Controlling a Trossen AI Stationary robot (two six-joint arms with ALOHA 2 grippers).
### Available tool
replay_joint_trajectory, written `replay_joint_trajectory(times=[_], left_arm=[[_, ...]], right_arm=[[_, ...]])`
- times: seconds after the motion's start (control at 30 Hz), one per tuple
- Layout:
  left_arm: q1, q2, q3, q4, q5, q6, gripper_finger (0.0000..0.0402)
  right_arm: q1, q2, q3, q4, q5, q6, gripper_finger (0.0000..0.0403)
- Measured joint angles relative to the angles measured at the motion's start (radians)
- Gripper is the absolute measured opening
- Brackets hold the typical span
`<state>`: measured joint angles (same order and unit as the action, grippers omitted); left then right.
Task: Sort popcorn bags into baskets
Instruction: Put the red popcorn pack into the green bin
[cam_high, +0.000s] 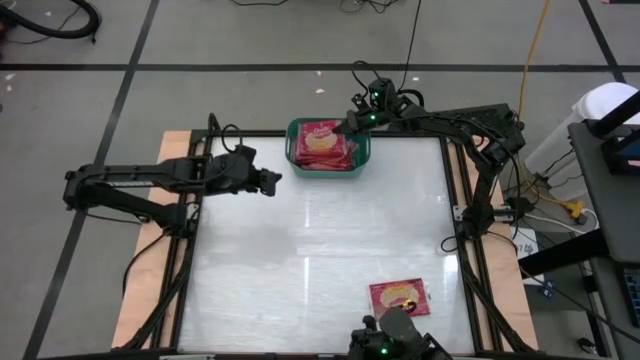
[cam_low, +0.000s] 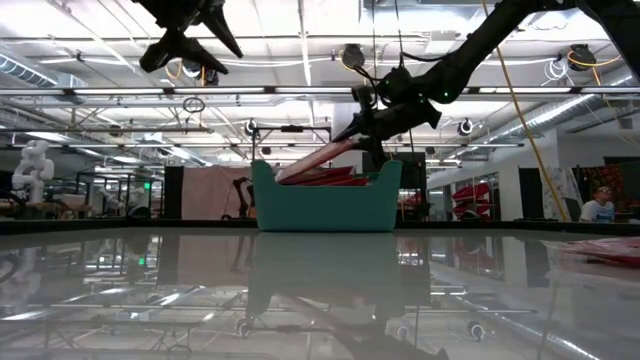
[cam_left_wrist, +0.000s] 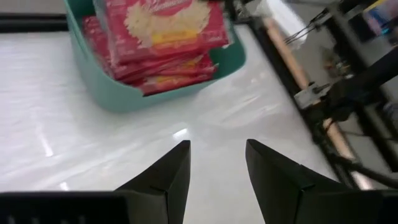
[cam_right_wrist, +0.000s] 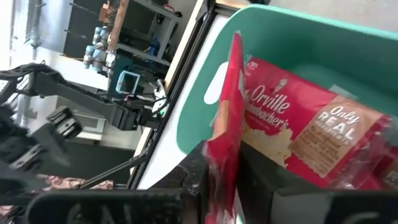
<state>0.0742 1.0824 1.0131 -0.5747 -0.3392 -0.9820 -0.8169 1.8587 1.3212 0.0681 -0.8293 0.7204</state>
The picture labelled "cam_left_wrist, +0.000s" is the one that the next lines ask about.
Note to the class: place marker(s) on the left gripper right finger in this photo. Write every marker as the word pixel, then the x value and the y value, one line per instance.
pixel 273 186

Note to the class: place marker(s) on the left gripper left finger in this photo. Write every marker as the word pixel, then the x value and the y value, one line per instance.
pixel 168 180

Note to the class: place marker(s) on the red popcorn bag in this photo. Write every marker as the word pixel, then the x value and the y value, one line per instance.
pixel 186 67
pixel 161 25
pixel 96 43
pixel 168 84

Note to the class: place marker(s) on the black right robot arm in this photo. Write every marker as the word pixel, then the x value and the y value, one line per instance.
pixel 357 90

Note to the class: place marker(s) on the teal plastic basket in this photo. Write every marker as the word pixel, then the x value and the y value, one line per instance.
pixel 102 93

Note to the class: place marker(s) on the white round bin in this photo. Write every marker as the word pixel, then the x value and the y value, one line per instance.
pixel 280 15

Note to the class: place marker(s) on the black laptop blue screen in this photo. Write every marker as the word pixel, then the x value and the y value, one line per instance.
pixel 379 18

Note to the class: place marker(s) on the white metal bracket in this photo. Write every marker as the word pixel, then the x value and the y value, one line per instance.
pixel 308 96

